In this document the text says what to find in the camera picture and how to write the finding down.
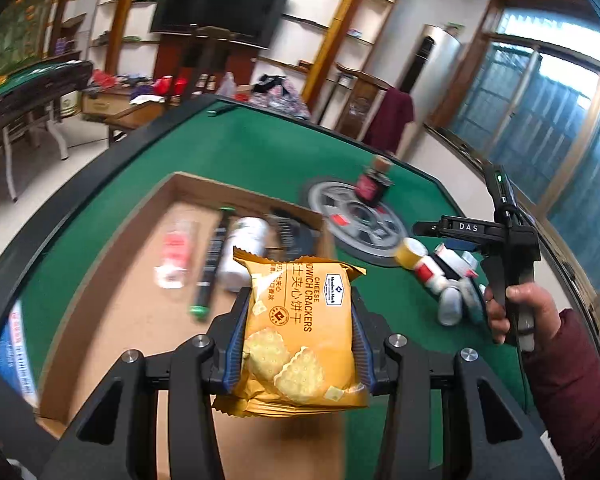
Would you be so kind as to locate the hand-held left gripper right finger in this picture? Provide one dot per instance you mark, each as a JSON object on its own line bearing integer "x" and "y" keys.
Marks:
{"x": 361, "y": 355}

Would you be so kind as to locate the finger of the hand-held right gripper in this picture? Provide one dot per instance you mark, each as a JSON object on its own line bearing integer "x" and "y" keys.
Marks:
{"x": 462, "y": 228}

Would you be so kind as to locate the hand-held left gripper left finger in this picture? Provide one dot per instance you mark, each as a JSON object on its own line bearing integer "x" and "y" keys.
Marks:
{"x": 237, "y": 347}

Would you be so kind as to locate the yellow tape roll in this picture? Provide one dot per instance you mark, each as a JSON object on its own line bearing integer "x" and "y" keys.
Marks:
{"x": 410, "y": 254}

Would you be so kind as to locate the yellow cracker packet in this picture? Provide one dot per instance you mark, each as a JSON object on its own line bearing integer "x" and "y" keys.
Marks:
{"x": 300, "y": 320}

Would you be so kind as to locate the cardboard box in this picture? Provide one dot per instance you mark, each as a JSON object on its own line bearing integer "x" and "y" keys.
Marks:
{"x": 130, "y": 320}

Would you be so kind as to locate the person's right forearm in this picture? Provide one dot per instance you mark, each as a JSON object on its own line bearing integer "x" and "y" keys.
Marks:
{"x": 575, "y": 390}

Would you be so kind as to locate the person's right hand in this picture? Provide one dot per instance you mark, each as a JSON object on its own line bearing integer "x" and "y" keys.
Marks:
{"x": 540, "y": 305}

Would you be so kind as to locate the white bottle with red label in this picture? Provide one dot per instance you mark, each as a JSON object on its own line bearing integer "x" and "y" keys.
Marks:
{"x": 432, "y": 275}

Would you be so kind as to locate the small white bottle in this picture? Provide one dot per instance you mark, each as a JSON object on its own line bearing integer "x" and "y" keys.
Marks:
{"x": 450, "y": 306}

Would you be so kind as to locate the black marker with green cap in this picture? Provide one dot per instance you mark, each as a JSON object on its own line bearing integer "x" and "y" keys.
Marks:
{"x": 211, "y": 260}

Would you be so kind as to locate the dark red ink bottle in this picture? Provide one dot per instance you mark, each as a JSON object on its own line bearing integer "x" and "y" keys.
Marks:
{"x": 372, "y": 185}

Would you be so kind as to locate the white plastic bottle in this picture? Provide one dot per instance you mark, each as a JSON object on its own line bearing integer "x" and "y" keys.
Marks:
{"x": 242, "y": 245}

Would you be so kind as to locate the clear packet with red print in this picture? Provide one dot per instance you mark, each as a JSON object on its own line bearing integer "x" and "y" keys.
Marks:
{"x": 176, "y": 255}

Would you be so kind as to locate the black foil packet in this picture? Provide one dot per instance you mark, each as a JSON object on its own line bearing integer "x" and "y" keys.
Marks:
{"x": 290, "y": 235}

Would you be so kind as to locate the round grey wheel-pattern disc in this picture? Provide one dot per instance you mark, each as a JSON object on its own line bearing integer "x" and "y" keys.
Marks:
{"x": 337, "y": 200}

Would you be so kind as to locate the maroon garment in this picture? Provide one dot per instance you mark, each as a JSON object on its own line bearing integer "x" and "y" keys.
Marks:
{"x": 390, "y": 120}

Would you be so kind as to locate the wooden framed window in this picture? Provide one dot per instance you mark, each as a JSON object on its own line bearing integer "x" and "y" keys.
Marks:
{"x": 545, "y": 120}

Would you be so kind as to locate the wooden armchair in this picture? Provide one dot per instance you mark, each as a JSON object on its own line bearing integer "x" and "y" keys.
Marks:
{"x": 357, "y": 92}

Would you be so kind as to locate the silver standing air conditioner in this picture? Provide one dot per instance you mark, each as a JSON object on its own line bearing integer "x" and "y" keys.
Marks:
{"x": 430, "y": 57}

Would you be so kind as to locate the floral cloth pile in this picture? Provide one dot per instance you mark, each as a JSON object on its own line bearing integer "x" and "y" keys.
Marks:
{"x": 282, "y": 97}

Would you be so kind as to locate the blue and white printed sheet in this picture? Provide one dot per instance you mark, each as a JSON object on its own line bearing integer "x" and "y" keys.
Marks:
{"x": 15, "y": 355}

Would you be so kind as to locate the green pen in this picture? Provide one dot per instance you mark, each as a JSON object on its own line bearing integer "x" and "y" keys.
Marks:
{"x": 221, "y": 110}

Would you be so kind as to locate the low wooden table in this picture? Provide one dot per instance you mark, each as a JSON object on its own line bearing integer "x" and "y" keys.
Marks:
{"x": 140, "y": 112}

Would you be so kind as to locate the white plastic bag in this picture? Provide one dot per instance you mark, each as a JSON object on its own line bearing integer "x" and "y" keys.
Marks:
{"x": 228, "y": 84}

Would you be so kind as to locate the red plastic bag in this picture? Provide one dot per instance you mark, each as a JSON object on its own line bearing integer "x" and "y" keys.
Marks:
{"x": 170, "y": 86}
{"x": 105, "y": 79}

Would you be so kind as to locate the dark wooden chair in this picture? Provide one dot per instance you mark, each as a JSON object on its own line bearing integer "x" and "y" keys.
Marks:
{"x": 207, "y": 60}

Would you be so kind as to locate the black flat television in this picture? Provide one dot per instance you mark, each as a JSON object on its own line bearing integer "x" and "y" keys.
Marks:
{"x": 220, "y": 7}

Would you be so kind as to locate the green-topped folding table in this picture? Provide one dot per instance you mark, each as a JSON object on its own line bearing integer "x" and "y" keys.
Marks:
{"x": 30, "y": 82}

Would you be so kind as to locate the flower wall mural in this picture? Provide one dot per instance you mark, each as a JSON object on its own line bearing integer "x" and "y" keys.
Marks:
{"x": 15, "y": 20}

